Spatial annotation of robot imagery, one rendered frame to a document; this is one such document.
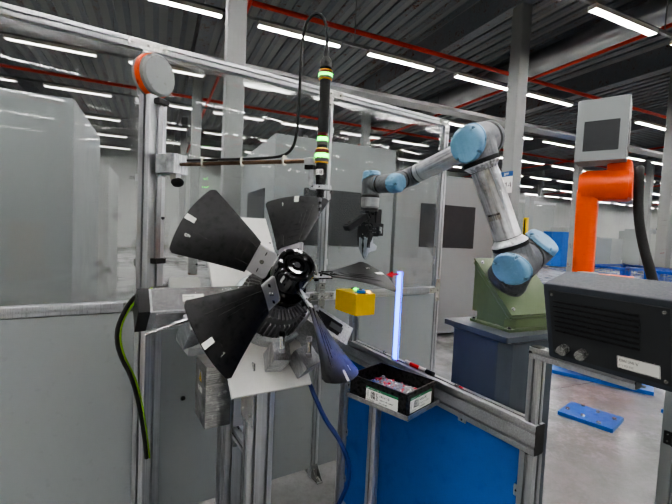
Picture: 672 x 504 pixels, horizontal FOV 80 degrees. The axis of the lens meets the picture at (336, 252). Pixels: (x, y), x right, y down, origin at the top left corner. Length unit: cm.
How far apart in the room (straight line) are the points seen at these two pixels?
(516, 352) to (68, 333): 164
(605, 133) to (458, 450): 398
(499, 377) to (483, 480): 34
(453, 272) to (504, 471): 432
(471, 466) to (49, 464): 154
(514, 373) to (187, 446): 142
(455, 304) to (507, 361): 409
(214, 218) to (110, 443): 113
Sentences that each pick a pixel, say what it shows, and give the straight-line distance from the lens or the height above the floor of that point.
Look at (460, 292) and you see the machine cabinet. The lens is 561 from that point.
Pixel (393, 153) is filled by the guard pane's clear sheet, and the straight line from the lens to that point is 241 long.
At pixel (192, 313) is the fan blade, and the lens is 102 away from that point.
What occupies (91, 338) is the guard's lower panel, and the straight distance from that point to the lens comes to 187.
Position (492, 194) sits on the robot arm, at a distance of 137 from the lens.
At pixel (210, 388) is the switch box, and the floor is 76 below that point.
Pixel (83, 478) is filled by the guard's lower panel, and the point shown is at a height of 30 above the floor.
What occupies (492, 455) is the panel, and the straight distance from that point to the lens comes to 134.
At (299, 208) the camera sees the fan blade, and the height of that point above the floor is 140.
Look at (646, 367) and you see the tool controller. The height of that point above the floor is 108.
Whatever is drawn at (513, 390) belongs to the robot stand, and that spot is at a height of 81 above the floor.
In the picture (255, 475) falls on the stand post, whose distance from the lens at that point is 151.
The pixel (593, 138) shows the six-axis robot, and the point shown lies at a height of 237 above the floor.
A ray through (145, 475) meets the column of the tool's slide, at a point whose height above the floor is 34.
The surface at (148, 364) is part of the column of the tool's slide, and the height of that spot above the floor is 78.
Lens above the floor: 133
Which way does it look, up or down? 3 degrees down
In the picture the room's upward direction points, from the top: 3 degrees clockwise
